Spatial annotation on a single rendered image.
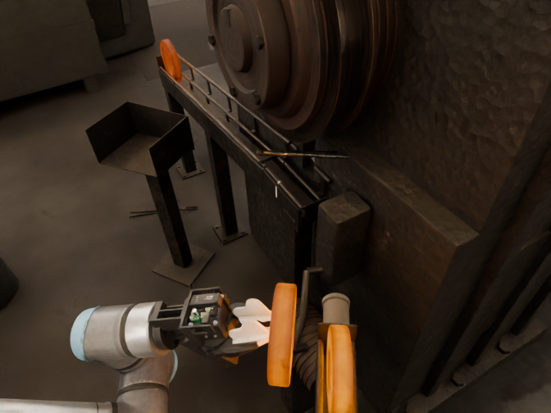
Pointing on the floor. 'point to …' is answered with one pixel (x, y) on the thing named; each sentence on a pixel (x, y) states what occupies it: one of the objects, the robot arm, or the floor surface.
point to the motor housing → (303, 365)
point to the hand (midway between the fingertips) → (282, 326)
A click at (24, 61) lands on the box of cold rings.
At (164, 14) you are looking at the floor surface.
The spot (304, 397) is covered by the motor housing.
